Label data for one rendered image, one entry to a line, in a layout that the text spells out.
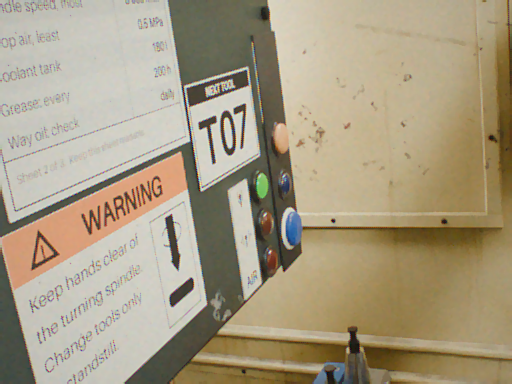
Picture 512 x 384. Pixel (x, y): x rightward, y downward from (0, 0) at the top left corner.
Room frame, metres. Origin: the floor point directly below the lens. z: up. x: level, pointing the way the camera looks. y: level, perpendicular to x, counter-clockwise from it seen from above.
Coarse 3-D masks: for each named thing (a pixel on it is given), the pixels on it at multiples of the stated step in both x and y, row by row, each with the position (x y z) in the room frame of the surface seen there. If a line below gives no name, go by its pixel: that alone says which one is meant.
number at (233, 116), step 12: (240, 96) 0.49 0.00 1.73; (216, 108) 0.45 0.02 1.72; (228, 108) 0.47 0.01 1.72; (240, 108) 0.49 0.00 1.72; (228, 120) 0.47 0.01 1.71; (240, 120) 0.49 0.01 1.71; (228, 132) 0.47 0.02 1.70; (240, 132) 0.48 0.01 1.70; (252, 132) 0.50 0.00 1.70; (228, 144) 0.46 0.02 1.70; (240, 144) 0.48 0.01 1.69; (252, 144) 0.50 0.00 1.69; (228, 156) 0.46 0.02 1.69; (240, 156) 0.48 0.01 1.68
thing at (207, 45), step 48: (192, 0) 0.45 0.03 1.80; (240, 0) 0.52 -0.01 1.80; (192, 48) 0.44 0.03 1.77; (240, 48) 0.50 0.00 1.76; (0, 192) 0.27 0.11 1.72; (192, 192) 0.41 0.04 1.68; (0, 288) 0.26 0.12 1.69; (240, 288) 0.45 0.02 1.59; (0, 336) 0.26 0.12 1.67; (192, 336) 0.39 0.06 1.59
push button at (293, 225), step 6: (288, 216) 0.54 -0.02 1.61; (294, 216) 0.54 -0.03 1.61; (300, 216) 0.55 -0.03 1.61; (288, 222) 0.53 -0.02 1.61; (294, 222) 0.54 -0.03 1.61; (300, 222) 0.55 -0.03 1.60; (288, 228) 0.53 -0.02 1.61; (294, 228) 0.53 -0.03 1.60; (300, 228) 0.55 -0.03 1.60; (288, 234) 0.53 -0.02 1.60; (294, 234) 0.53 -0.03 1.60; (300, 234) 0.54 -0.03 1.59; (288, 240) 0.53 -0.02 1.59; (294, 240) 0.53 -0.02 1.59
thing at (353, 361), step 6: (348, 348) 0.87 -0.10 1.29; (360, 348) 0.86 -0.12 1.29; (348, 354) 0.85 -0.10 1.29; (354, 354) 0.85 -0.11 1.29; (360, 354) 0.85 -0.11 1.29; (348, 360) 0.85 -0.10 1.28; (354, 360) 0.85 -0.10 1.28; (360, 360) 0.85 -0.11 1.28; (348, 366) 0.85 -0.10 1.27; (354, 366) 0.85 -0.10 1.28; (360, 366) 0.85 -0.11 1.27; (366, 366) 0.85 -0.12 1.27; (348, 372) 0.85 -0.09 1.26; (354, 372) 0.85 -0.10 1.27; (360, 372) 0.85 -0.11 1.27; (366, 372) 0.85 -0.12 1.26; (348, 378) 0.85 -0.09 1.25; (354, 378) 0.85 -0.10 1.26; (360, 378) 0.84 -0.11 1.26; (366, 378) 0.85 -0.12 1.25
